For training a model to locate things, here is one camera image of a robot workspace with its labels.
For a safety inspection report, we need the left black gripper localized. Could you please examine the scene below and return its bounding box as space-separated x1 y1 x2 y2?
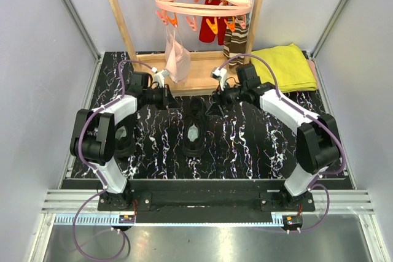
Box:
143 84 181 110

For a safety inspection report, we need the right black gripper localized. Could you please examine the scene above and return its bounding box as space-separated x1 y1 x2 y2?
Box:
206 80 247 118

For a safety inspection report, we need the black sneaker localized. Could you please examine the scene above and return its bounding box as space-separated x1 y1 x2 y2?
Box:
114 120 136 159
182 96 208 157

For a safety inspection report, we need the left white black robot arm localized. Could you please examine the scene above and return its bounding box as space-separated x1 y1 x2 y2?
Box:
70 70 179 210

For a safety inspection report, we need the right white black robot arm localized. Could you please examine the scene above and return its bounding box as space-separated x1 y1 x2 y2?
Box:
207 64 342 211

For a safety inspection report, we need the white pink hanging garment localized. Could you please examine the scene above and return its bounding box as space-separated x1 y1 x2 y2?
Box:
165 26 191 83

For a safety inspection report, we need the black marble pattern mat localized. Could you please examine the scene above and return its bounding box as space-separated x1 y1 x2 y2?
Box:
58 50 354 190

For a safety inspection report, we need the brown striped hanging sock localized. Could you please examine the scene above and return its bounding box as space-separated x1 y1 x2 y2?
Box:
223 20 248 59

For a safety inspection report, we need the red hanging sock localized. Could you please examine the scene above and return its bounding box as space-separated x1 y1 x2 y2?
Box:
199 17 227 45

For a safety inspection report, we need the yellow folded towel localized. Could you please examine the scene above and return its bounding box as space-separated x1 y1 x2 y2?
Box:
251 44 317 93

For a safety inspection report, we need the pink round clip hanger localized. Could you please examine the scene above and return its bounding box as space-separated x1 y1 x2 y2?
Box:
155 0 252 34

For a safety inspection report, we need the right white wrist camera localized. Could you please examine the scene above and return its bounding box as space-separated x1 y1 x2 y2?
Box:
211 67 228 91

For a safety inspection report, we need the wooden drying rack frame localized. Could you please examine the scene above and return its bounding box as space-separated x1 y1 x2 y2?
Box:
109 0 263 94

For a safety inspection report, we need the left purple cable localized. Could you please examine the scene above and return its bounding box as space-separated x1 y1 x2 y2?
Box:
72 60 154 260

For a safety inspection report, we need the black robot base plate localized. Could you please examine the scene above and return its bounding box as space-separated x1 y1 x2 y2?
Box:
98 179 315 225

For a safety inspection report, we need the aluminium frame rail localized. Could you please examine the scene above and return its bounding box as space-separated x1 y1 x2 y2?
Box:
42 189 375 215

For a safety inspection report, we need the grey slotted cable duct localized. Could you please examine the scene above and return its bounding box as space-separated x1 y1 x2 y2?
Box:
54 214 136 226

